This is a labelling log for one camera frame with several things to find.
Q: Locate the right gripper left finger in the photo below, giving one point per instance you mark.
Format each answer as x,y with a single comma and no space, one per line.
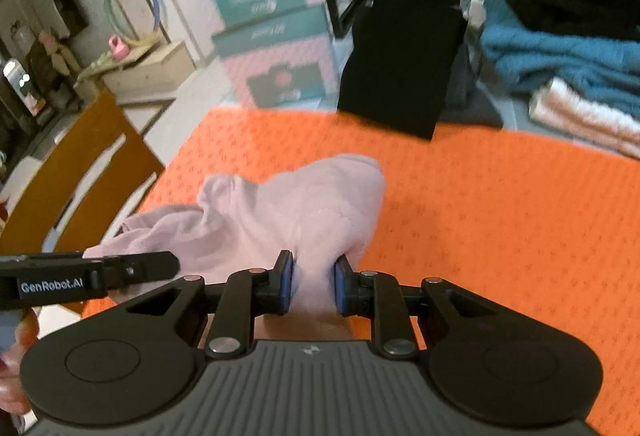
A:
238,302

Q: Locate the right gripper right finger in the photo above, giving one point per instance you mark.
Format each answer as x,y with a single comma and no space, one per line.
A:
377,297

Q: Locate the pink sweatshirt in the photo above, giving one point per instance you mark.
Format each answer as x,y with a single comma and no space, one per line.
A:
320,212

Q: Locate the person's left hand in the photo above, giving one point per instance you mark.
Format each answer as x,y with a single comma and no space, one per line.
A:
12,395

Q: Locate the wooden chair left side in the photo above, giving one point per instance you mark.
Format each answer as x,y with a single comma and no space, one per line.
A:
46,196

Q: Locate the orange patterned table mat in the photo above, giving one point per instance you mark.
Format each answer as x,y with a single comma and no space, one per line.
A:
539,225

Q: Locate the lower teal pink carton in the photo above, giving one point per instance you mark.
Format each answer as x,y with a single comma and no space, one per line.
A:
280,61

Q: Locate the low beige cabinet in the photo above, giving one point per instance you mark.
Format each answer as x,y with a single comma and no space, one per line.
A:
147,73

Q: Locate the pink kettlebell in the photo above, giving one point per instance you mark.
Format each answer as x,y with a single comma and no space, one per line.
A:
119,48

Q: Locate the white pink fluffy garment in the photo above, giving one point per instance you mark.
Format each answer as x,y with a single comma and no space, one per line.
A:
559,107

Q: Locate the colourful hula hoop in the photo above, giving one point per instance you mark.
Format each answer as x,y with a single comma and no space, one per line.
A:
137,22

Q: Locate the teal knitted sweater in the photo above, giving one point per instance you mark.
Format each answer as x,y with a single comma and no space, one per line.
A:
602,70

